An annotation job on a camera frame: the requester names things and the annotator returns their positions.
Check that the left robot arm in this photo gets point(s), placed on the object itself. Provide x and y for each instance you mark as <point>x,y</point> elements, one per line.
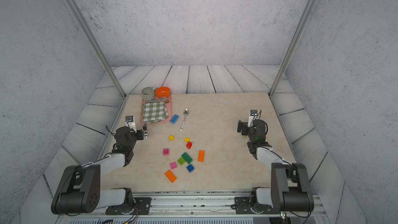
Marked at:
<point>79,190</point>

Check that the blue long lego brick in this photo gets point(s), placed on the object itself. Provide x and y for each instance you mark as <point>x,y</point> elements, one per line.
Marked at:
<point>174,119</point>

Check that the dark green lego brick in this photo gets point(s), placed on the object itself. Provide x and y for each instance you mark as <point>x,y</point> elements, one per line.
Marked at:
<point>187,158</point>

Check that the orange bowl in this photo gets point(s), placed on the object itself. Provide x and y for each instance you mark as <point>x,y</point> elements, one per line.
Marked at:
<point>162,92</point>

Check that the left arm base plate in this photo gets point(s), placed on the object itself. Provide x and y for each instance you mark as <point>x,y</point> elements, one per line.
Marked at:
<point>133,206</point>

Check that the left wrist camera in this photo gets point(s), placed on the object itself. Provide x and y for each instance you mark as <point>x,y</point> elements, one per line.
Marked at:
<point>130,123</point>

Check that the striped grey mug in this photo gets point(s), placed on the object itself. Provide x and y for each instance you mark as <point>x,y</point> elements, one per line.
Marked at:
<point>148,93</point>

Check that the aluminium frame post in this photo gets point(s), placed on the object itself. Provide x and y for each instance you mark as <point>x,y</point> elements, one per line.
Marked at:
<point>293,44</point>
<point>78,16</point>

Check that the green checkered cloth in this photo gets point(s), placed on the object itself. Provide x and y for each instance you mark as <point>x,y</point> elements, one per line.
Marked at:
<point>154,112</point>

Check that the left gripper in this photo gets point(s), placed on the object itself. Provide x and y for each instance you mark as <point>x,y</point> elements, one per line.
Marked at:
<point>140,136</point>

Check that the lime green lego brick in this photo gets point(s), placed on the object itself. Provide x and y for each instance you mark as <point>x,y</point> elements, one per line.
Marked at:
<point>181,161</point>

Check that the orange lego brick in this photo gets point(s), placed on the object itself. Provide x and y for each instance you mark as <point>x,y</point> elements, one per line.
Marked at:
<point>201,156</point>
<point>171,176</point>

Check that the metal spoon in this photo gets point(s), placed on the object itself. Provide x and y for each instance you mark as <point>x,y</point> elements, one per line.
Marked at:
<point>185,114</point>

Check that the aluminium front rail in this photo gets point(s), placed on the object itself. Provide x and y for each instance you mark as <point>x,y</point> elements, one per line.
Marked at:
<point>196,207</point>

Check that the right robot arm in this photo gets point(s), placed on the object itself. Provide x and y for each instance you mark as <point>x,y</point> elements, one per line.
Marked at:
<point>290,190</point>

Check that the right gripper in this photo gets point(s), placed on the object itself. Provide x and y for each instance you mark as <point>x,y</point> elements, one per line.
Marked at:
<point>245,129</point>

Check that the pink tray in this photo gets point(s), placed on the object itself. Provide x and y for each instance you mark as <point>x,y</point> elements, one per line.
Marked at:
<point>169,108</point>

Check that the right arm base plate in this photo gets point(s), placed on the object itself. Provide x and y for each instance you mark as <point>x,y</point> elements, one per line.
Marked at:
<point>246,205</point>

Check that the right aluminium frame post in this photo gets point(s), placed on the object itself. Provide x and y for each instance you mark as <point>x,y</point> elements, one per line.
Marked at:
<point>293,44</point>

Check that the left aluminium frame post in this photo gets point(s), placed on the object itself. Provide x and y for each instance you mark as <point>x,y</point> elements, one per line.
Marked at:
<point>78,16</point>

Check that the metal utensil on tray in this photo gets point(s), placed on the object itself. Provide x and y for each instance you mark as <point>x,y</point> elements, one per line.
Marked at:
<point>163,99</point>

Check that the blue small lego brick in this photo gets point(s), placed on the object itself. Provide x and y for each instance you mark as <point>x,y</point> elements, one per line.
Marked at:
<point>190,168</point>

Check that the orange lego brick front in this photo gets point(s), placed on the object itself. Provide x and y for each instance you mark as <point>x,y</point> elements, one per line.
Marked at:
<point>171,176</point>

